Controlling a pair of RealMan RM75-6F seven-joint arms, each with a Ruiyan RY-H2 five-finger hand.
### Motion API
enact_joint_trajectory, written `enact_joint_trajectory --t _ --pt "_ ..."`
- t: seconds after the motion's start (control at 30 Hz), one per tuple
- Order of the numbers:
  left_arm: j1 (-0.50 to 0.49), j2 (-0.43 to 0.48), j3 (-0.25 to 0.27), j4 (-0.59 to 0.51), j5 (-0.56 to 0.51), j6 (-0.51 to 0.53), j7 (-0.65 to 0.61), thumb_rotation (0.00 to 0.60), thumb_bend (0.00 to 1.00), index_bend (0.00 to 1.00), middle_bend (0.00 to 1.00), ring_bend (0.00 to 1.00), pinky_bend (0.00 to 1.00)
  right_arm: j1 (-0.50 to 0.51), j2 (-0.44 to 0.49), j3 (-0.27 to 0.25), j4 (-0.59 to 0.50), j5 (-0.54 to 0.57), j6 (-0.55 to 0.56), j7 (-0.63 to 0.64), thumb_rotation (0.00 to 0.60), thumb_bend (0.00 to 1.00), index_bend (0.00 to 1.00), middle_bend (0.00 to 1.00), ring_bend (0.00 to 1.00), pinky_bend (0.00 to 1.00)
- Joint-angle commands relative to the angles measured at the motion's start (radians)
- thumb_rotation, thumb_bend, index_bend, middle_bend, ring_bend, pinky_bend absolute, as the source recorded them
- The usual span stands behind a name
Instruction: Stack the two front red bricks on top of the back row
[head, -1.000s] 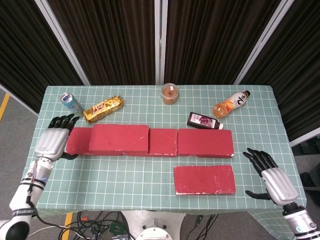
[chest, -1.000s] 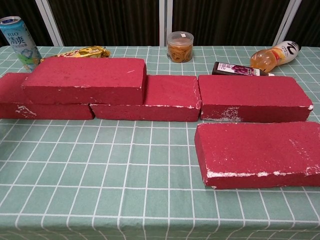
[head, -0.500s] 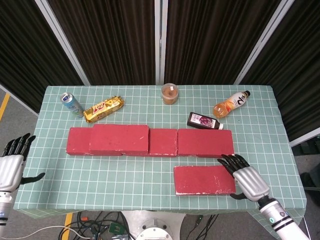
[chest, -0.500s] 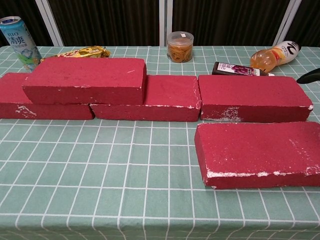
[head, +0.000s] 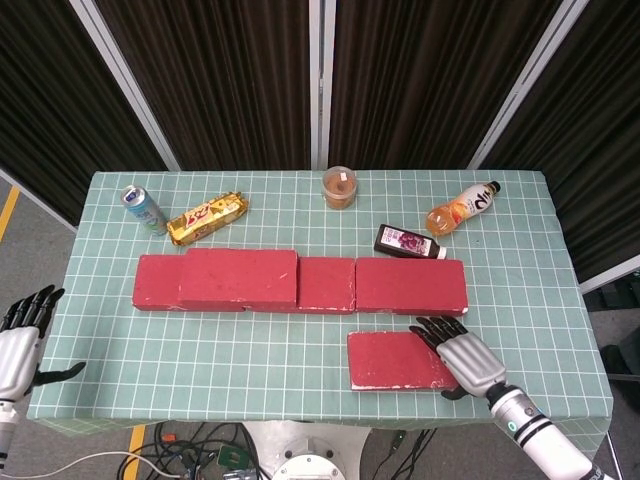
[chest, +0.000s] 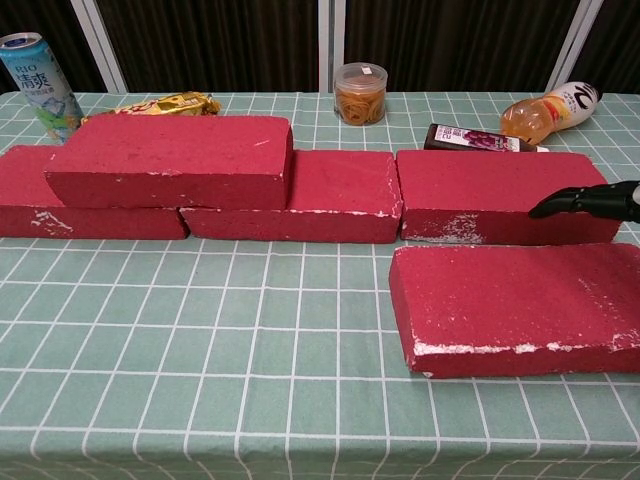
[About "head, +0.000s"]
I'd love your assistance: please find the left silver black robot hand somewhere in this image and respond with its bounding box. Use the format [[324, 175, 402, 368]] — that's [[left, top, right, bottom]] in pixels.
[[0, 284, 87, 401]]

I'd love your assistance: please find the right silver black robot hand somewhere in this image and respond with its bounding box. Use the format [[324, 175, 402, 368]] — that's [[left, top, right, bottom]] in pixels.
[[408, 314, 507, 401]]

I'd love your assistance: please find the red foam brick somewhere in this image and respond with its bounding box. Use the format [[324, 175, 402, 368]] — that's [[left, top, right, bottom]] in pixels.
[[130, 253, 246, 314], [177, 247, 300, 312], [244, 256, 357, 317], [346, 329, 464, 392], [353, 257, 470, 316]]

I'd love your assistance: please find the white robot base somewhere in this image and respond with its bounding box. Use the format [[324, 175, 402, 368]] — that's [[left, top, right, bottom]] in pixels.
[[244, 419, 374, 480]]

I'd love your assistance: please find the dark grape juice bottle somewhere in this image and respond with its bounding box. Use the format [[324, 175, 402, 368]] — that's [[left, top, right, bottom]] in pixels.
[[372, 223, 448, 260]]

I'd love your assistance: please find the orange juice bottle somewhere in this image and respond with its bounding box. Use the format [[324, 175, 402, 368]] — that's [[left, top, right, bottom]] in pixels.
[[425, 180, 502, 238]]

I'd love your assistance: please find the black equipment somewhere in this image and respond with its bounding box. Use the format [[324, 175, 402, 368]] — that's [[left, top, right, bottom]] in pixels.
[[582, 272, 640, 384]]

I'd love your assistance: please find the blue RIO drink can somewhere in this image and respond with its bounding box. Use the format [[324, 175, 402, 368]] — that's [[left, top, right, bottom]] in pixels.
[[118, 183, 169, 237]]

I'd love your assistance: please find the clear jar of rubber bands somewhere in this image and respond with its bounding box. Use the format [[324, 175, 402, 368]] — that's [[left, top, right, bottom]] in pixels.
[[321, 164, 359, 211]]

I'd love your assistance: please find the green checked tablecloth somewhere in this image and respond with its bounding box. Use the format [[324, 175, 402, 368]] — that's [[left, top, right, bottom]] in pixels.
[[25, 169, 616, 469]]

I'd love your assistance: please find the gold biscuit packet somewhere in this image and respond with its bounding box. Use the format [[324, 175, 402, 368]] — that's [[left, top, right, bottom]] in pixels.
[[165, 191, 250, 247]]

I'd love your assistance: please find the green circuit board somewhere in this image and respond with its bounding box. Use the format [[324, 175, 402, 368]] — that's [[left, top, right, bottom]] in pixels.
[[217, 446, 249, 469]]

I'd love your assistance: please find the dark ribbed partition panel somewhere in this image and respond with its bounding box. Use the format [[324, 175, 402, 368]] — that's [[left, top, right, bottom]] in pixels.
[[329, 0, 566, 171], [0, 0, 169, 226], [94, 0, 314, 171], [479, 0, 640, 284]]

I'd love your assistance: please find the black cable bundle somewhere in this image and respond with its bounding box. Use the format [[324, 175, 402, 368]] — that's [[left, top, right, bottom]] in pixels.
[[139, 422, 261, 480], [384, 428, 436, 480]]

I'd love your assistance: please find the white cable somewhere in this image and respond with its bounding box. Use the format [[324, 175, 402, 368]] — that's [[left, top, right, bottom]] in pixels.
[[0, 449, 174, 477]]

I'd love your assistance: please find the white partition post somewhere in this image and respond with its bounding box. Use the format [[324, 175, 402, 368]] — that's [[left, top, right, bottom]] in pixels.
[[467, 0, 594, 171], [308, 0, 335, 171], [69, 0, 182, 172]]

